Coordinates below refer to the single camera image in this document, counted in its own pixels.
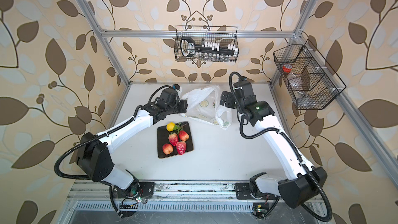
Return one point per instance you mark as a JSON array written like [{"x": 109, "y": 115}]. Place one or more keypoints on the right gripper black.
[{"x": 230, "y": 96}]

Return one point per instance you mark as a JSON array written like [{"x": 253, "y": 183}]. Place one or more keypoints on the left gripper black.
[{"x": 184, "y": 104}]

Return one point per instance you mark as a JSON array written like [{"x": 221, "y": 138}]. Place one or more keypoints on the small yellow fake lemon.
[{"x": 171, "y": 127}]

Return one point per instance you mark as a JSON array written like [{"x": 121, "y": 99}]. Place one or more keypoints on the white plastic bag lemon print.
[{"x": 204, "y": 106}]

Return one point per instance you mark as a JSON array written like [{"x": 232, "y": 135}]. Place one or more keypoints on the red fake apple large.
[{"x": 167, "y": 149}]

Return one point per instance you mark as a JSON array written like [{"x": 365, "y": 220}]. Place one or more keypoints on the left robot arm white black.
[{"x": 94, "y": 155}]

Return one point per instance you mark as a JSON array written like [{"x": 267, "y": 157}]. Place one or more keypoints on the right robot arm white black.
[{"x": 303, "y": 183}]

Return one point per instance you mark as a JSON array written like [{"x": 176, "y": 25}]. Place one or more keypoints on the black square tray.
[{"x": 162, "y": 138}]

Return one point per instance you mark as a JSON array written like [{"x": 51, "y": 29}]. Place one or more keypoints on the red capped clear bottle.
[{"x": 287, "y": 69}]

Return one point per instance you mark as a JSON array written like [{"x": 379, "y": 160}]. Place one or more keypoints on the black socket tool set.
[{"x": 189, "y": 48}]

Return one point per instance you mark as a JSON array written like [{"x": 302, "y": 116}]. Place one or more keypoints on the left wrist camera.
[{"x": 176, "y": 87}]

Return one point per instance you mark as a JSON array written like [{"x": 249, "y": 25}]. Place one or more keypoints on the black wire basket back wall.
[{"x": 220, "y": 34}]

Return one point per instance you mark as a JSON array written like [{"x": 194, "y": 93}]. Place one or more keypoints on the black wire basket wall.
[
  {"x": 220, "y": 34},
  {"x": 318, "y": 83}
]

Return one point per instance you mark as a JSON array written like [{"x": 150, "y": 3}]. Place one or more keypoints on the black wire basket right wall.
[{"x": 318, "y": 83}]

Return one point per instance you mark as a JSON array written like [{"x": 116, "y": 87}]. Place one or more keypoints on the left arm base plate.
[{"x": 141, "y": 189}]

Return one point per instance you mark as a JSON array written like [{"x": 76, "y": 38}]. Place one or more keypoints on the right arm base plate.
[{"x": 248, "y": 191}]

